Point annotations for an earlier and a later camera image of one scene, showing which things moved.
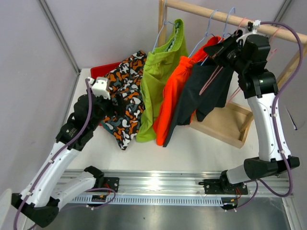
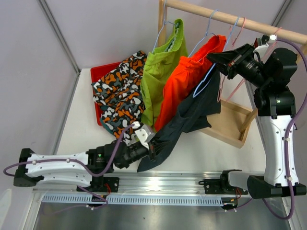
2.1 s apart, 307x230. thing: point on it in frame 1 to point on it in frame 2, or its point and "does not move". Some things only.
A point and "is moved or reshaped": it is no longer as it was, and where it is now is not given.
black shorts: x=206 y=87 is moved or reshaped
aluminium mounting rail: x=182 y=183 does not move
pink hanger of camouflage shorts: x=217 y=74 to x=232 y=44
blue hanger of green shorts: x=159 y=31 does not move
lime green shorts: x=156 y=68 does not move
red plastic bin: x=100 y=71 does not move
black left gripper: x=121 y=104 to x=155 y=149
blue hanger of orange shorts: x=206 y=34 does not move
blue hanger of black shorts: x=224 y=34 to x=194 y=95
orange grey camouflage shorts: x=125 y=79 does not move
